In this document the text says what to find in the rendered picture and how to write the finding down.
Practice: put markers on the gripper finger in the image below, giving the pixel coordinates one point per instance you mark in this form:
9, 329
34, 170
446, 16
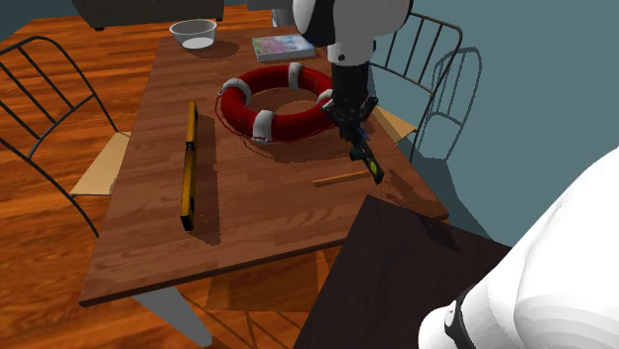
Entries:
366, 110
335, 112

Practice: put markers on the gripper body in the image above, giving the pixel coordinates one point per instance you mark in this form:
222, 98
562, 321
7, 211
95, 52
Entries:
349, 82

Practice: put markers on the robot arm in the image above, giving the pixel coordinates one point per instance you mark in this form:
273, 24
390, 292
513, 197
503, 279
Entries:
561, 270

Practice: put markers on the small black spirit level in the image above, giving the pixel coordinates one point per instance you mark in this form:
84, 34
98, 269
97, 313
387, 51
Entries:
371, 166

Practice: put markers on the tan thin stick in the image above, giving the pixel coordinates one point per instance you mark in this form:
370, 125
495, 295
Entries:
338, 178

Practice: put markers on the colourful book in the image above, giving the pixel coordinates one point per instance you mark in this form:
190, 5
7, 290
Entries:
283, 47

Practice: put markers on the brown wooden table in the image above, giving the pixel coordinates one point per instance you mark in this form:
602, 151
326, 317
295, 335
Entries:
261, 212

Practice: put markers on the long yellow spirit level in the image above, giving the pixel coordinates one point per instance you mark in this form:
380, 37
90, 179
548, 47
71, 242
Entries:
189, 169

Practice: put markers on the white bowl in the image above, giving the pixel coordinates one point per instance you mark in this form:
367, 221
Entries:
194, 34

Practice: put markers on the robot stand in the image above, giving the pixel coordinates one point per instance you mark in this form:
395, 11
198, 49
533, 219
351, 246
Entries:
387, 270

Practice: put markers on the dark sofa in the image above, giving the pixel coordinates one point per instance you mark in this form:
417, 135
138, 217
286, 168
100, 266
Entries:
145, 10

